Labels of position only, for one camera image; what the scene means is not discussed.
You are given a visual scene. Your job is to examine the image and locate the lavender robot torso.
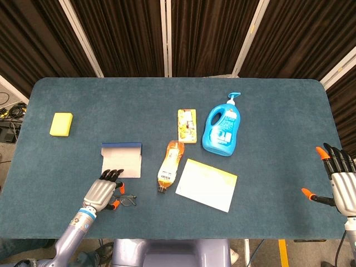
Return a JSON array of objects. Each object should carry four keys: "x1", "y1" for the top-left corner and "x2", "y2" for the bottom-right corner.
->
[{"x1": 111, "y1": 238, "x2": 233, "y2": 267}]

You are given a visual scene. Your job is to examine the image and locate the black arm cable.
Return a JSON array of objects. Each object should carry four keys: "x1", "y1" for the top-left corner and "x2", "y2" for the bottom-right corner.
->
[{"x1": 333, "y1": 230, "x2": 348, "y2": 267}]

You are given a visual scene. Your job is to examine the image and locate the yellow floor tape strip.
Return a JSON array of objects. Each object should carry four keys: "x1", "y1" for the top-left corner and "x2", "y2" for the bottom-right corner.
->
[{"x1": 278, "y1": 239, "x2": 290, "y2": 267}]

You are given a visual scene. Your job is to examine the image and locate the yellow curry box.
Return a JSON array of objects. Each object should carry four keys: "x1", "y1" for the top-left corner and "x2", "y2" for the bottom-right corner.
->
[{"x1": 177, "y1": 108, "x2": 198, "y2": 144}]

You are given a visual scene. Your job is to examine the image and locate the yellow and white notepad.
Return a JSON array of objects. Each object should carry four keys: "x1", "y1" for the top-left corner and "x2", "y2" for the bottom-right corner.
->
[{"x1": 175, "y1": 158, "x2": 239, "y2": 214}]

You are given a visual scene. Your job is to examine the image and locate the black thin-rimmed eyeglasses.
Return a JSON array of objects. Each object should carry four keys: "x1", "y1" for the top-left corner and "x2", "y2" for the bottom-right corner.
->
[{"x1": 112, "y1": 194, "x2": 137, "y2": 208}]

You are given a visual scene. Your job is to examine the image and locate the blue detergent pump bottle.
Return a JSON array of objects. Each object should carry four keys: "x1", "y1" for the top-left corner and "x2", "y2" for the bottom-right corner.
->
[{"x1": 201, "y1": 92, "x2": 242, "y2": 157}]

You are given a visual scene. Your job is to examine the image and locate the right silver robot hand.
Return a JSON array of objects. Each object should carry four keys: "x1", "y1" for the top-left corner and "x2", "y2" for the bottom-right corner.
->
[{"x1": 301, "y1": 143, "x2": 356, "y2": 216}]

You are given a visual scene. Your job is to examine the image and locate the yellow sponge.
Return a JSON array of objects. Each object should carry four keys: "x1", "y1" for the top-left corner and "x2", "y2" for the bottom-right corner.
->
[{"x1": 49, "y1": 112, "x2": 74, "y2": 137}]

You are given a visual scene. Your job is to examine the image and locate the black and yellow floor cables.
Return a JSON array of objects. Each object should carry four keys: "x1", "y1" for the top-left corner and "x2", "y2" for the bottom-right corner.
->
[{"x1": 0, "y1": 91, "x2": 28, "y2": 142}]

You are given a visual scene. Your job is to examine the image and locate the teal felt table cloth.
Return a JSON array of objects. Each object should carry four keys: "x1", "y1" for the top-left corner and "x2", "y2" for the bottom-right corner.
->
[{"x1": 0, "y1": 77, "x2": 351, "y2": 240}]

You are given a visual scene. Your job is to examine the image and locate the dark brown curtain panel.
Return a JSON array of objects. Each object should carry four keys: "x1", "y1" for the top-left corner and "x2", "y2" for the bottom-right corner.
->
[
  {"x1": 325, "y1": 63, "x2": 356, "y2": 159},
  {"x1": 240, "y1": 0, "x2": 356, "y2": 81},
  {"x1": 171, "y1": 0, "x2": 261, "y2": 77},
  {"x1": 0, "y1": 0, "x2": 97, "y2": 98},
  {"x1": 71, "y1": 0, "x2": 165, "y2": 78}
]

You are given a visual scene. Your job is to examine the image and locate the blue-edged white box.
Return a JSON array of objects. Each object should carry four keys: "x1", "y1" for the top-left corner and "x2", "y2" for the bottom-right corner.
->
[{"x1": 100, "y1": 142, "x2": 143, "y2": 179}]

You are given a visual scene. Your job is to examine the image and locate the white table leg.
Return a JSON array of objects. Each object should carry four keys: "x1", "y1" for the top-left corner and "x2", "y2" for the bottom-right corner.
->
[{"x1": 244, "y1": 239, "x2": 251, "y2": 267}]

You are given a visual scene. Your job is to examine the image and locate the blue floor cable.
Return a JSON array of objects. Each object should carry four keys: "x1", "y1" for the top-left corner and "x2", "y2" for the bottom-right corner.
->
[{"x1": 248, "y1": 239, "x2": 265, "y2": 267}]

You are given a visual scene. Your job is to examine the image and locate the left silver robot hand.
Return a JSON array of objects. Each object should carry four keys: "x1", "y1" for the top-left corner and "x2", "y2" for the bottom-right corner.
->
[{"x1": 82, "y1": 168, "x2": 126, "y2": 214}]

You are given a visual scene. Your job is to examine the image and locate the orange drink bottle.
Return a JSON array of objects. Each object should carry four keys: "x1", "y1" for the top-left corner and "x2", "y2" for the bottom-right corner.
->
[{"x1": 157, "y1": 140, "x2": 185, "y2": 194}]

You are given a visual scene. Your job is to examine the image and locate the white screen frame post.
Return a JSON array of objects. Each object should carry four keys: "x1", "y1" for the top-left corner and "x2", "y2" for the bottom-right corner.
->
[
  {"x1": 160, "y1": 0, "x2": 173, "y2": 78},
  {"x1": 58, "y1": 0, "x2": 105, "y2": 78},
  {"x1": 231, "y1": 0, "x2": 269, "y2": 78},
  {"x1": 319, "y1": 47, "x2": 356, "y2": 90}
]

